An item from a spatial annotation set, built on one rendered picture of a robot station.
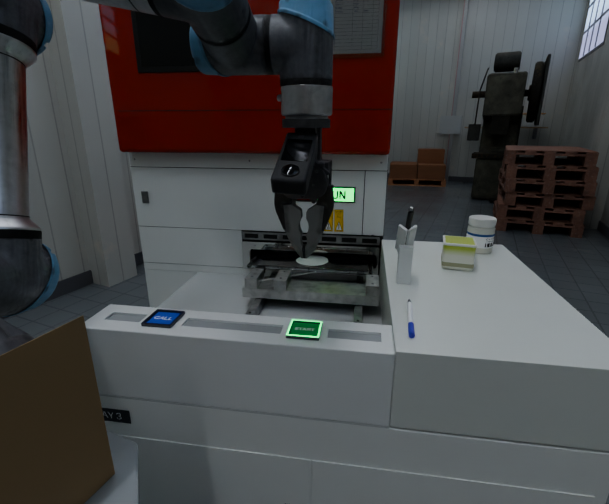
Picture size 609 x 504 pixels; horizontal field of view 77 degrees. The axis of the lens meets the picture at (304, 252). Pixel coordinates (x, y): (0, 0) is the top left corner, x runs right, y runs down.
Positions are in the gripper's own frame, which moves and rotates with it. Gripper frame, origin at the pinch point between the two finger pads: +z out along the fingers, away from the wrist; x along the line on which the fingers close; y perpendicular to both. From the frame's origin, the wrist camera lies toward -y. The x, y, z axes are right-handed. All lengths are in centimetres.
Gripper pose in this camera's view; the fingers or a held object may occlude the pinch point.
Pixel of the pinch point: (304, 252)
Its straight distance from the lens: 60.7
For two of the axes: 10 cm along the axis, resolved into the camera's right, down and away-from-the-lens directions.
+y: 1.6, -3.1, 9.4
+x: -9.9, -0.5, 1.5
